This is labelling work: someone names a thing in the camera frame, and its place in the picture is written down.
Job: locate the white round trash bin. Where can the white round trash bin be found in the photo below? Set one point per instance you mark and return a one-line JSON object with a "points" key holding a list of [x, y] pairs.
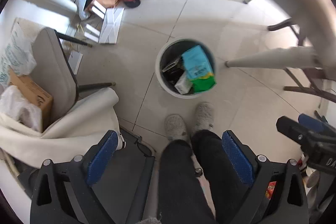
{"points": [[169, 65]]}

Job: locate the left grey slipper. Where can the left grey slipper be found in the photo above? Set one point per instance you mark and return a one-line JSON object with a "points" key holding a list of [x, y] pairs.
{"points": [[175, 128]]}

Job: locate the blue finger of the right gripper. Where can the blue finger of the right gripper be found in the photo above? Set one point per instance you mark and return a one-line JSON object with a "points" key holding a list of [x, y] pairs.
{"points": [[311, 124]]}

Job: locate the milk carton with cow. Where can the milk carton with cow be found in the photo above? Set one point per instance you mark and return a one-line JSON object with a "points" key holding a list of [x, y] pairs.
{"points": [[183, 85]]}

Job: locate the right grey slipper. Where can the right grey slipper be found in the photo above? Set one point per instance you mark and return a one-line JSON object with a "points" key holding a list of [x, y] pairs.
{"points": [[204, 117]]}

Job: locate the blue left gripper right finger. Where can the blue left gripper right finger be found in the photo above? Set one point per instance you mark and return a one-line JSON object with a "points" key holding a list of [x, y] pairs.
{"points": [[240, 162]]}

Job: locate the dark wooden chair frame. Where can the dark wooden chair frame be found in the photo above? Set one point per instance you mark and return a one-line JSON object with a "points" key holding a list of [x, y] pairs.
{"points": [[315, 76]]}

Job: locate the white table leg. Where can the white table leg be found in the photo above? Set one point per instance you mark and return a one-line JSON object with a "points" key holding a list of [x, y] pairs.
{"points": [[270, 59]]}

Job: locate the white flat boxes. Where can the white flat boxes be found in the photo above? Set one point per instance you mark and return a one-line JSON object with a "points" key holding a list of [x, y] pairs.
{"points": [[111, 21]]}

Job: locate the brown cardboard box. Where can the brown cardboard box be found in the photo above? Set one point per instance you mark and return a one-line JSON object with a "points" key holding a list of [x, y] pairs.
{"points": [[35, 95]]}

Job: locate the black trouser legs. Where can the black trouser legs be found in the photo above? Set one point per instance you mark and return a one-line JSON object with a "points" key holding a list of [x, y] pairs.
{"points": [[180, 195]]}

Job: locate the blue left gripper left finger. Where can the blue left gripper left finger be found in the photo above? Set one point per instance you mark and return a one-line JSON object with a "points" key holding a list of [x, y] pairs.
{"points": [[98, 157]]}

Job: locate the grey slipper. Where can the grey slipper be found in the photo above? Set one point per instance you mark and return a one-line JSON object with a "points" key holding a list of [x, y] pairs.
{"points": [[175, 128], [204, 117]]}

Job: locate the cream fabric cloth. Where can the cream fabric cloth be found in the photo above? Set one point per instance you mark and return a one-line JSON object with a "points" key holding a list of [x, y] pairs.
{"points": [[73, 134]]}

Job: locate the printed plastic bag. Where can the printed plastic bag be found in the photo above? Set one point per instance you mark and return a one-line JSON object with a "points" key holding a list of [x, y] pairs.
{"points": [[17, 55]]}

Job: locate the green blue snack bag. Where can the green blue snack bag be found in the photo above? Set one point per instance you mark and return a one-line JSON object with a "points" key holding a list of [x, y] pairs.
{"points": [[199, 70]]}

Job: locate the grey padded chair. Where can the grey padded chair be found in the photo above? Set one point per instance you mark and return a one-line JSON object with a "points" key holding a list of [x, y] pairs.
{"points": [[53, 72]]}

